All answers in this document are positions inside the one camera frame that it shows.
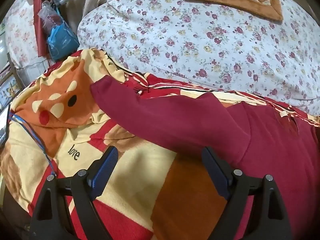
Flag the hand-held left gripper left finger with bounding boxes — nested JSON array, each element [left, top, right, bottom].
[[30, 146, 119, 240]]

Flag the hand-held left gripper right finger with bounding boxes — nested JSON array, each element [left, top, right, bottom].
[[201, 147, 293, 240]]

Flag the maroon sweater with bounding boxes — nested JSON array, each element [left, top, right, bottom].
[[90, 76, 320, 240]]

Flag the printed fleece blanket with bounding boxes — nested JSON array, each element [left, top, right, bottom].
[[0, 47, 320, 240]]

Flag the colourful printed board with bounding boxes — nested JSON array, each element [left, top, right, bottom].
[[0, 75, 19, 108]]

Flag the floral quilt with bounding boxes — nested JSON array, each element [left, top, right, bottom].
[[77, 0, 320, 115]]

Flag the blue plastic bag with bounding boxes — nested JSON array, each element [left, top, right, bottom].
[[46, 21, 80, 61]]

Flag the floral pillow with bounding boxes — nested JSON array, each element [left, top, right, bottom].
[[4, 0, 47, 69]]

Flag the clear plastic bag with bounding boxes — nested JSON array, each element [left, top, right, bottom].
[[37, 0, 64, 29]]

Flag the red cloth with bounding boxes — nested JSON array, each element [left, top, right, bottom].
[[32, 0, 54, 58]]

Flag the blue cable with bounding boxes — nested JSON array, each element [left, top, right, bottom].
[[9, 114, 57, 177]]

